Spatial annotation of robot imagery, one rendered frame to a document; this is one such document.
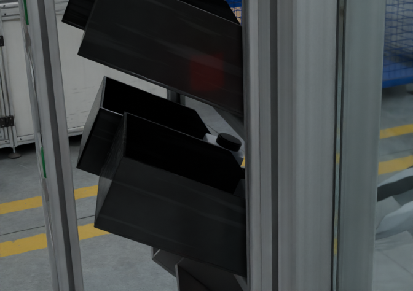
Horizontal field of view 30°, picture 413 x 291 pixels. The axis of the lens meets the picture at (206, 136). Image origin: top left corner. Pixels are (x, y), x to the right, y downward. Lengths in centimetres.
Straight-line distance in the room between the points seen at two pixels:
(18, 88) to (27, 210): 90
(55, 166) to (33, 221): 319
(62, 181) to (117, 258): 277
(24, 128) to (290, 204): 442
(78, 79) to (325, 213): 441
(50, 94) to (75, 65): 398
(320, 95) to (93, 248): 330
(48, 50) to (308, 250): 40
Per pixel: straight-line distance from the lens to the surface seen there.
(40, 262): 344
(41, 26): 60
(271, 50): 22
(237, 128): 70
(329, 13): 21
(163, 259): 90
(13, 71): 453
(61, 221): 65
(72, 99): 464
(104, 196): 70
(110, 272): 329
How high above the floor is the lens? 162
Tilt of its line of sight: 20 degrees down
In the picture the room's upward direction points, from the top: 2 degrees counter-clockwise
